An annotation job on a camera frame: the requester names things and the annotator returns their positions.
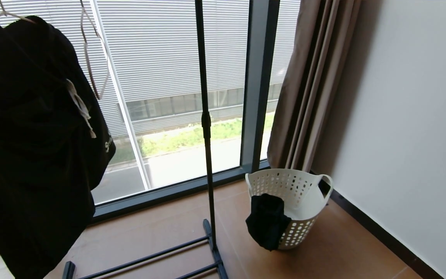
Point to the black shorts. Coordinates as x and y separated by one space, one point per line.
33 155

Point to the pink clothes hanger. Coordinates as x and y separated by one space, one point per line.
14 16
87 62

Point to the black clothes rack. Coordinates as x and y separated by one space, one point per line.
206 124

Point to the heap of clothes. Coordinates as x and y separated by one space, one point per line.
267 221

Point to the white laundry basket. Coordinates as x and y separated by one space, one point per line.
308 193

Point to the brown curtain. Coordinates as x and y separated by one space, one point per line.
308 97

